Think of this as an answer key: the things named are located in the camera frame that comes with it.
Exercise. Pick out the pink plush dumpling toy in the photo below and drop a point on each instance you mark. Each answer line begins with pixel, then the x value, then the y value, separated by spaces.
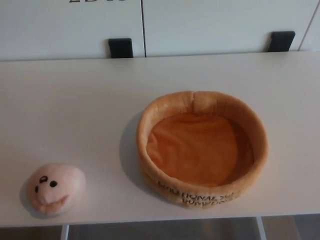
pixel 65 180

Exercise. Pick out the white metal table leg frame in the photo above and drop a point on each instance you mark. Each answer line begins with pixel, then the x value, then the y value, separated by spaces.
pixel 65 232
pixel 261 230

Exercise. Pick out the orange round plush basket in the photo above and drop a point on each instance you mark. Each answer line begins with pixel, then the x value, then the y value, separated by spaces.
pixel 200 150

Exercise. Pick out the white cabinet door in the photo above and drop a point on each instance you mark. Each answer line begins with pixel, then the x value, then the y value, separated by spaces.
pixel 62 27
pixel 313 37
pixel 212 22

